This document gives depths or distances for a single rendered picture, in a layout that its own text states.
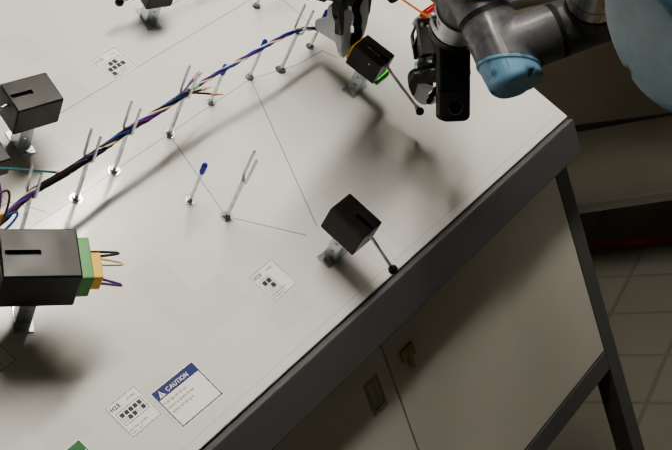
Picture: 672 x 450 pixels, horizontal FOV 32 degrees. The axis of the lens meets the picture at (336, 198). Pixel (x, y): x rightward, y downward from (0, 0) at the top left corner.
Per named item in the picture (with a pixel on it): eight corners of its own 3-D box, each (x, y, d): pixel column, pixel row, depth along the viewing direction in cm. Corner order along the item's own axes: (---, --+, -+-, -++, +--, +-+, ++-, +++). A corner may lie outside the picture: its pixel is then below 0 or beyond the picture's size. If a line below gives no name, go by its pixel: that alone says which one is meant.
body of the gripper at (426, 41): (455, 37, 178) (475, -6, 167) (463, 87, 174) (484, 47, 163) (407, 38, 176) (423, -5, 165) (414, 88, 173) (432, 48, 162)
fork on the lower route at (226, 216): (233, 222, 163) (263, 161, 153) (221, 222, 163) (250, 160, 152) (231, 211, 164) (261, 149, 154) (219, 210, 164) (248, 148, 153)
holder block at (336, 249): (369, 306, 163) (396, 268, 156) (306, 248, 165) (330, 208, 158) (387, 289, 166) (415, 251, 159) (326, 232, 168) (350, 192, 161)
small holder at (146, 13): (102, 14, 179) (112, -20, 174) (154, 6, 184) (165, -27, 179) (115, 35, 177) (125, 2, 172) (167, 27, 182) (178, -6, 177)
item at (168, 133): (178, 135, 169) (203, 70, 159) (170, 141, 168) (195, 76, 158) (168, 127, 170) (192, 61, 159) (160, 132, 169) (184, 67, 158)
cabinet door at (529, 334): (608, 350, 219) (555, 164, 205) (455, 541, 183) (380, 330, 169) (595, 349, 221) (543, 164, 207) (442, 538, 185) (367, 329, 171)
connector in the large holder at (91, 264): (69, 256, 140) (75, 237, 137) (92, 256, 141) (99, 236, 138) (74, 297, 137) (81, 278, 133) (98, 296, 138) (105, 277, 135)
